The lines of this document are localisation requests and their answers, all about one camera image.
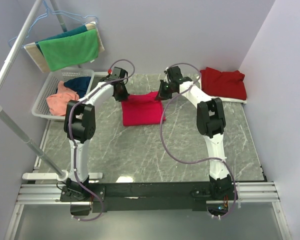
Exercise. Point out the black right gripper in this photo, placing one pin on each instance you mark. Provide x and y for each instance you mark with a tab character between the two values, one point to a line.
161	96

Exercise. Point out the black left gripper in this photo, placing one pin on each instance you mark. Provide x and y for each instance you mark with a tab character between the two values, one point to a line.
125	95

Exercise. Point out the pink red t-shirt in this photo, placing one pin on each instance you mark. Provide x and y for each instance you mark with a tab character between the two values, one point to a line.
142	110

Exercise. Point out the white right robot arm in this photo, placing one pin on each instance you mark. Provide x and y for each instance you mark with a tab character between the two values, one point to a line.
210	123

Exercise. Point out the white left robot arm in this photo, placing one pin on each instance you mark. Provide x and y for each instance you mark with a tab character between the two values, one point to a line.
80	127

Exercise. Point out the navy t-shirt in basket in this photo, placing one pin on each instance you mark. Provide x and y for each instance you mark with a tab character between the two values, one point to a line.
79	85

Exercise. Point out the white folded t-shirt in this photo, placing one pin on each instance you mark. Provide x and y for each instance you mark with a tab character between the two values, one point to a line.
230	100

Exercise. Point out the salmon t-shirt in basket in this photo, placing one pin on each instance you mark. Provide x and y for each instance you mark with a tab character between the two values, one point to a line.
57	102

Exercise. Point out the dark red folded t-shirt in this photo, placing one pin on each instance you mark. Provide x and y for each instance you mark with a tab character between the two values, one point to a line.
226	84

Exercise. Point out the green hanging towel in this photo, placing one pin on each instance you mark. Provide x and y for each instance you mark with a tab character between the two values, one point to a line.
72	50

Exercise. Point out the teal hanging towel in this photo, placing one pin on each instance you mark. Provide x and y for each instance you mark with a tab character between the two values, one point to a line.
60	35

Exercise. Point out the white laundry basket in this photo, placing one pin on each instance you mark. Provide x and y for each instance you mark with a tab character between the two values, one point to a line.
40	107

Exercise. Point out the beige hanging towel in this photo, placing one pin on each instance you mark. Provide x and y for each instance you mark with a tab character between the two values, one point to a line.
39	59

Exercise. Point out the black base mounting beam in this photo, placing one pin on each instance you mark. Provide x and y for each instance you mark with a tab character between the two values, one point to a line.
135	196

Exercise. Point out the aluminium rail frame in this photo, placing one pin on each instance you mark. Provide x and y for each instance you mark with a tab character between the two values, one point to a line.
248	192

